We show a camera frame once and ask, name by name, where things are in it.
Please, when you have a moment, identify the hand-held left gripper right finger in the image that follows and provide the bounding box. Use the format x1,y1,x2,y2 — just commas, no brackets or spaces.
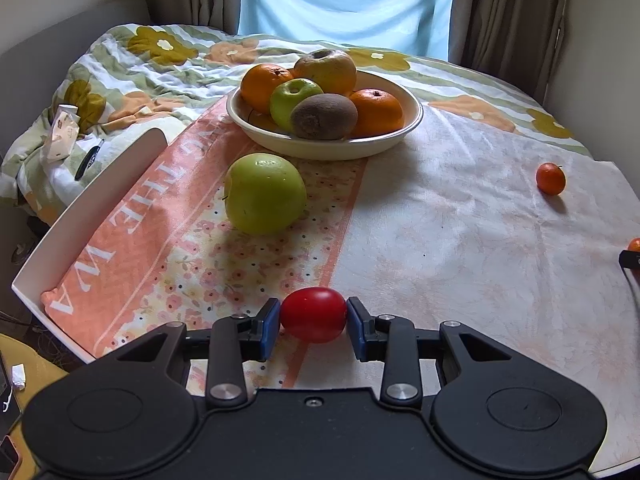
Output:
346,296,526,410

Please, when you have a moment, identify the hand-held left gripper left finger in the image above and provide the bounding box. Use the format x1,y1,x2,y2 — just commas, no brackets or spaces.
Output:
102,297,281,410

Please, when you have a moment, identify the red tomato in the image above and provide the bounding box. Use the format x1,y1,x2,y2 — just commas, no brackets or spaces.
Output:
280,286,348,344

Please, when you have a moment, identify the cream oval plate yellow print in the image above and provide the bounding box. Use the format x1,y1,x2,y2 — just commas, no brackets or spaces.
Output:
226,69,424,161

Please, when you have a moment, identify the brown kiwi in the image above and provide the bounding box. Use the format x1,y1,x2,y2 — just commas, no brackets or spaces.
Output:
290,93,359,141

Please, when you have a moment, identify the large orange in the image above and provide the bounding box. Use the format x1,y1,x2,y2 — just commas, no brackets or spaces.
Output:
348,88,405,137
240,63,295,115

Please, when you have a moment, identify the green apple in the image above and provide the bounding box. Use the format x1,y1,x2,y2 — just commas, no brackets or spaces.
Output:
223,153,307,235
269,78,325,132

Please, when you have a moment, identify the yellow-red apple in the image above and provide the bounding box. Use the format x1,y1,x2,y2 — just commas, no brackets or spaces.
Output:
293,49,358,97

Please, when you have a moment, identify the small orange tomato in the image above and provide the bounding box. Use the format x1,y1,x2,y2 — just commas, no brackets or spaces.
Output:
536,162,567,196

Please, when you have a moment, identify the yellow stool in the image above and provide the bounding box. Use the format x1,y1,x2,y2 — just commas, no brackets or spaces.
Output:
0,332,69,480

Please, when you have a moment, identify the black pen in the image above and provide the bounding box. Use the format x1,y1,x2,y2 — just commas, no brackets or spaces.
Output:
74,139,105,182

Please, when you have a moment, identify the striped flower print blanket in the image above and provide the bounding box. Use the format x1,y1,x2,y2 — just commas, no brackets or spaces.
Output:
0,22,609,211

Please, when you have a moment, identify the white paper package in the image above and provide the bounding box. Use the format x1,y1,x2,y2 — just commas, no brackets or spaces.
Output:
42,104,82,162

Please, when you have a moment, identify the light blue sheer curtain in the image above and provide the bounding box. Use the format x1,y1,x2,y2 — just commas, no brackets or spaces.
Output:
237,0,459,59

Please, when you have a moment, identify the grey bed side panel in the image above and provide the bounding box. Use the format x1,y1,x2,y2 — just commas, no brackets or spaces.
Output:
0,0,151,161

